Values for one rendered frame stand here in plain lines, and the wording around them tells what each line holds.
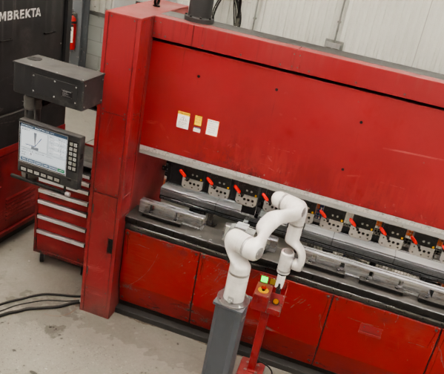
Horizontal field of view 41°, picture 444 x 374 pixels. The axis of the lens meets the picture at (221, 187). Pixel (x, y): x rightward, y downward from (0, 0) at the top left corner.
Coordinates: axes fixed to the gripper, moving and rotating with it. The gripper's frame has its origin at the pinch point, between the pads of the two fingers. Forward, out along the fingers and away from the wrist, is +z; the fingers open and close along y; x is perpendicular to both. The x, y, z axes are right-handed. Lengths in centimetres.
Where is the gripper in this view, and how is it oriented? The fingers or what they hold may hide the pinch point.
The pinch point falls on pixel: (278, 290)
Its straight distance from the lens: 392.1
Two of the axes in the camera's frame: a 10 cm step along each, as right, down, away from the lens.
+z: -1.5, 8.6, 5.0
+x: 9.5, 2.6, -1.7
